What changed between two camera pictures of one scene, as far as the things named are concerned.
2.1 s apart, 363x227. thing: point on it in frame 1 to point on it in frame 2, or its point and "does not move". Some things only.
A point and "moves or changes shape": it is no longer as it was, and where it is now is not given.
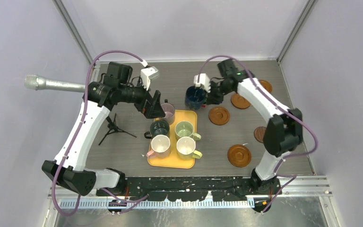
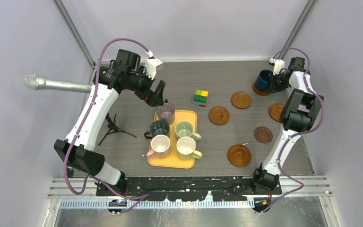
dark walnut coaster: x=259 y=133 does not move
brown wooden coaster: x=266 y=85 moves or changes shape
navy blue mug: x=194 y=97 to x=263 y=80
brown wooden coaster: x=219 y=116 does not move
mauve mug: x=169 y=111 does not move
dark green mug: x=157 y=127 does not move
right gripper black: x=212 y=98 to x=274 y=88
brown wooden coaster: x=239 y=155 does not move
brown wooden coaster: x=239 y=101 does not move
